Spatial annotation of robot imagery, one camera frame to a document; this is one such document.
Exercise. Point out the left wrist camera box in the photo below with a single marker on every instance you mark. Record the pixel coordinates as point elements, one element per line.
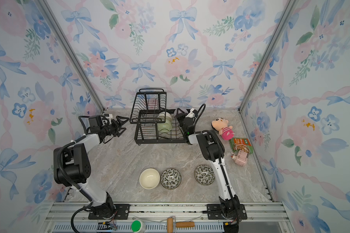
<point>97,123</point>

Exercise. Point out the black wire dish rack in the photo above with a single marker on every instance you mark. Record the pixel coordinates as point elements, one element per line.
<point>148,103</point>

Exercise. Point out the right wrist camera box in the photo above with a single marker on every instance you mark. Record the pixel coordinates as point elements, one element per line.
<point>192,114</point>

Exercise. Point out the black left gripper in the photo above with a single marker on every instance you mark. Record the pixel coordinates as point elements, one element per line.
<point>118,127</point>

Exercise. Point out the right black floral bowl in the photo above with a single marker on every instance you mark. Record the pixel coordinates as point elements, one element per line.
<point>204,175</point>

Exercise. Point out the black floral bowl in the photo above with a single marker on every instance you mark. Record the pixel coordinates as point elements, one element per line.
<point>204,175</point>
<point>170,179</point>

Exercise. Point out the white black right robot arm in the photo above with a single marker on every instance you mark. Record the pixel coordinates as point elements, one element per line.
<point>213,151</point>

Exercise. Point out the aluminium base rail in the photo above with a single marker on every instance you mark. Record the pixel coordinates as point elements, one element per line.
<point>254,218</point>

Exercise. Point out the pink plush doll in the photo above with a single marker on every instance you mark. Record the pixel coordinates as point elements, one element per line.
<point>222,126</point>

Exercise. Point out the cream speckled bowl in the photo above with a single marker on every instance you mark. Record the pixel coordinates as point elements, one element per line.
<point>165,115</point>

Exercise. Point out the cream white bowl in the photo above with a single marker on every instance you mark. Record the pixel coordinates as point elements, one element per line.
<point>149,179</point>

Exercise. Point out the wooden handled tool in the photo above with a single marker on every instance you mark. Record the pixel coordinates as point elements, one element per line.
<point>172,224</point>

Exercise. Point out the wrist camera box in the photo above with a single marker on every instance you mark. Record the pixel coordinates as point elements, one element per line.
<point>192,114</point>
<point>97,123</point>

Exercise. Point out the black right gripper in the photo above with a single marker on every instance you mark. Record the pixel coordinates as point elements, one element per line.
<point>182,116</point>

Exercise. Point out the left black floral bowl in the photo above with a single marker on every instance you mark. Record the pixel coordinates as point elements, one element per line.
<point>170,179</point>

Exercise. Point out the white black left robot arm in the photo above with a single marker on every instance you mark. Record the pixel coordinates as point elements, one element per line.
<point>72,167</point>

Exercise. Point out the lavender bowl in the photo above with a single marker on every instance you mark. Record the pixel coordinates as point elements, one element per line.
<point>179,113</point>

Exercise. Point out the green red soup packet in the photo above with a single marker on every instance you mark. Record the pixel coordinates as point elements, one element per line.
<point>238,144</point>

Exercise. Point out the green round button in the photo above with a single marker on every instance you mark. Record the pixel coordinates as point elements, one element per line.
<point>138,226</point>

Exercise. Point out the light green bowl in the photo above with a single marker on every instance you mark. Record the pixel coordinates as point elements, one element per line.
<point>166,126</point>

